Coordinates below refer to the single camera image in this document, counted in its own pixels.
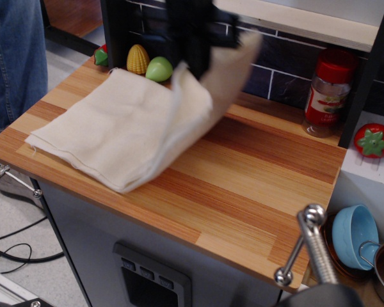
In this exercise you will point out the yellow toy corn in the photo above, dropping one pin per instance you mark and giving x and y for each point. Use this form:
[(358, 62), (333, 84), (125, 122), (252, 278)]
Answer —
[(137, 60)]

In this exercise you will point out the brown plate under bowl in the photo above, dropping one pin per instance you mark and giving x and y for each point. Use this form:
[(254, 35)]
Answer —
[(349, 273)]

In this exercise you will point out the cream cloth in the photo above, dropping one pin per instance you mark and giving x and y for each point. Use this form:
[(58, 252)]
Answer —
[(129, 129)]

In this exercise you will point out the green toy pear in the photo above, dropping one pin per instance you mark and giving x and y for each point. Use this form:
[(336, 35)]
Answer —
[(159, 69)]

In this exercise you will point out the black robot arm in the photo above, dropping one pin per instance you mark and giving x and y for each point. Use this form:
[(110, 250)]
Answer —
[(204, 8)]

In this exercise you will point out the red toy tomato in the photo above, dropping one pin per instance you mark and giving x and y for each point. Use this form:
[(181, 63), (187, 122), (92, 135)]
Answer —
[(369, 140)]

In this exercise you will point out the red lidded spice jar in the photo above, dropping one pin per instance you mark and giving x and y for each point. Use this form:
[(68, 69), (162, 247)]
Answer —
[(329, 89)]

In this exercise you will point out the black shelf frame post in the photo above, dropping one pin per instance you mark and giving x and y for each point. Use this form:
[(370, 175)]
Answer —
[(116, 29)]

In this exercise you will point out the small metal clamp handle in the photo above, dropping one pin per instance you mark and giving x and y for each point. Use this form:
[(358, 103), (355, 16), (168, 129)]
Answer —
[(13, 185)]

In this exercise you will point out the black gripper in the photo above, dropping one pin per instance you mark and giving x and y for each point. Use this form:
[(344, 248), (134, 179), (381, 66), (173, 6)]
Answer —
[(190, 37)]

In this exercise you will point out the person leg in jeans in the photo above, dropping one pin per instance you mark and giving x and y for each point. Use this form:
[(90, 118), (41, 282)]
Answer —
[(23, 62)]

